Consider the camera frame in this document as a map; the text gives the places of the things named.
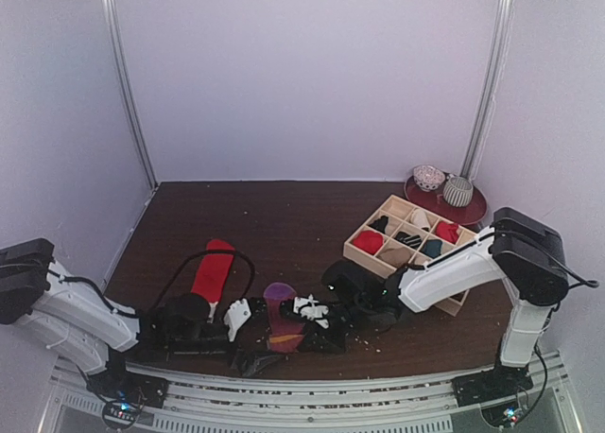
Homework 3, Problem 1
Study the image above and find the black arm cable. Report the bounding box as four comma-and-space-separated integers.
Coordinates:
149, 250, 256, 320
491, 229, 598, 287

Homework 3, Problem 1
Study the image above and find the red sock with striped cuff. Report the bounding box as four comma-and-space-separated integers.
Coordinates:
191, 253, 234, 317

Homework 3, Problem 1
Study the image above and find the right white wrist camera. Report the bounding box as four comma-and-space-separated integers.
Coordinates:
292, 295, 330, 329

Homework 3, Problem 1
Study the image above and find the red patterned sock in box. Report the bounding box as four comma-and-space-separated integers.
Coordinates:
434, 221, 459, 244

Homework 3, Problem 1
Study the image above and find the circuit board with leds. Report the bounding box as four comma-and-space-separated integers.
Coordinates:
101, 400, 143, 429
481, 403, 525, 429

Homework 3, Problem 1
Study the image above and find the teal rolled sock in box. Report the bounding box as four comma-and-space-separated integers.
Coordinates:
421, 239, 443, 259

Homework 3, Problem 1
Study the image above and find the red rolled sock in box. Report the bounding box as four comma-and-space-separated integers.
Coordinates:
352, 230, 384, 255

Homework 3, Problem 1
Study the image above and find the right aluminium frame post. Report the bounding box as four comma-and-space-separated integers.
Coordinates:
459, 0, 514, 182

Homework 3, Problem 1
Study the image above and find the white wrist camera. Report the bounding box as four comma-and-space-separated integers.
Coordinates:
292, 295, 330, 329
223, 299, 251, 342

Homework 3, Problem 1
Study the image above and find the red round tray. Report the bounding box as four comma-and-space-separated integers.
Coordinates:
404, 176, 487, 228

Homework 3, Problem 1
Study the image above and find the grey striped cup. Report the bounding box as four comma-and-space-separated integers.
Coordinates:
443, 176, 474, 208

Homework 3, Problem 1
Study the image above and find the left circuit board with leds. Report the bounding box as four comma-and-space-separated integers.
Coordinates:
101, 400, 143, 429

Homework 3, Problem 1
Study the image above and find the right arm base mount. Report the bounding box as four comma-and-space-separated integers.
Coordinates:
452, 366, 533, 407

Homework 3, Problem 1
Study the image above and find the left aluminium frame post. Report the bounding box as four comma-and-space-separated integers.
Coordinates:
101, 0, 159, 191

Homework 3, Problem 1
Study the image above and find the cream rolled sock in box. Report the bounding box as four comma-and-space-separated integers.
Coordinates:
409, 209, 432, 232

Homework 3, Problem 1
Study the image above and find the purple sock with orange cuff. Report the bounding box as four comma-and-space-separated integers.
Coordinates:
263, 282, 304, 354

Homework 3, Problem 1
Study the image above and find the white patterned bowl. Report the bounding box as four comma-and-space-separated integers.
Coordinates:
412, 165, 446, 192

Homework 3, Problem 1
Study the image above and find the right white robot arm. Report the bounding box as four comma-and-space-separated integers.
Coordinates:
280, 207, 569, 397

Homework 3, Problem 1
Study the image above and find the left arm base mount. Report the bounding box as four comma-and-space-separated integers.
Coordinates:
86, 371, 168, 408

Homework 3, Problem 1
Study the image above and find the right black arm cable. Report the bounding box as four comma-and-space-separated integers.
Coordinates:
491, 229, 598, 287

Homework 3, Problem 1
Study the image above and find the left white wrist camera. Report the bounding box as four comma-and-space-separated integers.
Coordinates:
223, 299, 251, 342

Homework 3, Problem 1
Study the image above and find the right circuit board with leds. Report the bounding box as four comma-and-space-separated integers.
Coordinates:
481, 403, 525, 429

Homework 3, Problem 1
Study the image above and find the black rolled sock in box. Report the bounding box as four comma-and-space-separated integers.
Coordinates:
369, 215, 389, 234

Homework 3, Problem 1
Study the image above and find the aluminium frame post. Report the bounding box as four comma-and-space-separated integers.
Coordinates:
101, 0, 159, 191
459, 0, 514, 182

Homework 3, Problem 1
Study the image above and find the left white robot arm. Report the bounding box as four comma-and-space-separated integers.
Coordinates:
1, 238, 284, 399

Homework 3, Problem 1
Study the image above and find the beige rolled sock in box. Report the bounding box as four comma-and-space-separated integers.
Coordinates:
377, 247, 414, 268

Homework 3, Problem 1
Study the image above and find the wooden compartment organizer box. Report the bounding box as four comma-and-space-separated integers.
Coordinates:
342, 194, 491, 317

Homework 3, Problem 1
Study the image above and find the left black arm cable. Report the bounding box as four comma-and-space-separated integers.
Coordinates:
149, 250, 256, 320

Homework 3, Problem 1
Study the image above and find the black striped sock in box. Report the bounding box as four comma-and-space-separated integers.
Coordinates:
394, 232, 424, 250

